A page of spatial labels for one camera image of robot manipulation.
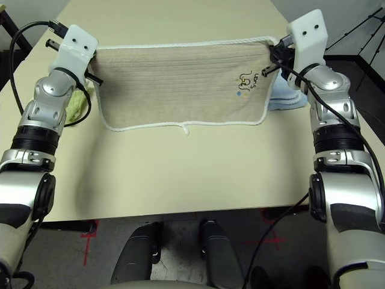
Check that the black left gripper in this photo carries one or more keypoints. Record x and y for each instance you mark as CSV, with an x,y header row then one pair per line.
x,y
97,80

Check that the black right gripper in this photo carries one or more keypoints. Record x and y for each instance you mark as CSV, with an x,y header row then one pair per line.
x,y
284,60

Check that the beige towel with white trim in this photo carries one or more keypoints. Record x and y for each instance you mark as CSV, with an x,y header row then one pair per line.
x,y
180,84

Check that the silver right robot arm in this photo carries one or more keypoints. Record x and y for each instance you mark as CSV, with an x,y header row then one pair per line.
x,y
331,87

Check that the folded green towel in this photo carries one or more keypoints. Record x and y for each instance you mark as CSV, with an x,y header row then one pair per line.
x,y
76,103

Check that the folded light blue towel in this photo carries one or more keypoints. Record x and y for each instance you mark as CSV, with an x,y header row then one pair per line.
x,y
285,99

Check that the black low platform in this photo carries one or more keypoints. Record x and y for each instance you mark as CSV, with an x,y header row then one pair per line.
x,y
355,66

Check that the black tripod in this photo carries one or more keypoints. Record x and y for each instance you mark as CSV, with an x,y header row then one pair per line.
x,y
358,30

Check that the black foam floor mat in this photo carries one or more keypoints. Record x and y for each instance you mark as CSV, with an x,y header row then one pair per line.
x,y
9,66

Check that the black framed side table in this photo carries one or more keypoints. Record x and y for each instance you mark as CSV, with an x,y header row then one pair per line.
x,y
12,24

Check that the black table foot bar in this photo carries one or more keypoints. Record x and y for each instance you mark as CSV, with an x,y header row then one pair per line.
x,y
285,213
69,227

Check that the red floor tape T mark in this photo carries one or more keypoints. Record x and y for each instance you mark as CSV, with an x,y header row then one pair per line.
x,y
86,247

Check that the dark grey robot left leg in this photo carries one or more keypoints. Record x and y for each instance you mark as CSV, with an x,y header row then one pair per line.
x,y
136,256

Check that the dark grey robot leg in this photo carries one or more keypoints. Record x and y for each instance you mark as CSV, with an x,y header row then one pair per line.
x,y
136,256
221,256

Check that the dark grey robot right leg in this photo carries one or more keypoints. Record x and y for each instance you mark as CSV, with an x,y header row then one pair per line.
x,y
221,256

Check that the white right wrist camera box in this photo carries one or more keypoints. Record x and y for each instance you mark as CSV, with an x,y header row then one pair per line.
x,y
309,33

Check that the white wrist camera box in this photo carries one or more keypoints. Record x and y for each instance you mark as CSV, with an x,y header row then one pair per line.
x,y
309,33
75,45

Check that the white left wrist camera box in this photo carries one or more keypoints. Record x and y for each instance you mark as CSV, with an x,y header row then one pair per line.
x,y
75,45

